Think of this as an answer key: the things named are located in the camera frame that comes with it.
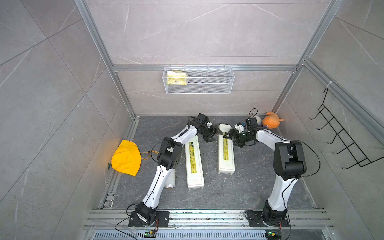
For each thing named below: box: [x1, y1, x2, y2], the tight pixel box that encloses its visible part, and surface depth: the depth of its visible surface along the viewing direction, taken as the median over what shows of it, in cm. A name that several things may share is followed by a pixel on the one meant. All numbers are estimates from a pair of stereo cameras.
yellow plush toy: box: [107, 139, 142, 177], surface depth 97 cm
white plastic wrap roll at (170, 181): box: [165, 171, 176, 190], surface depth 83 cm
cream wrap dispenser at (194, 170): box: [184, 135, 205, 191], surface depth 85 cm
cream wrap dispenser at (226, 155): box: [218, 123, 236, 176], surface depth 90 cm
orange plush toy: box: [262, 112, 284, 129], surface depth 110 cm
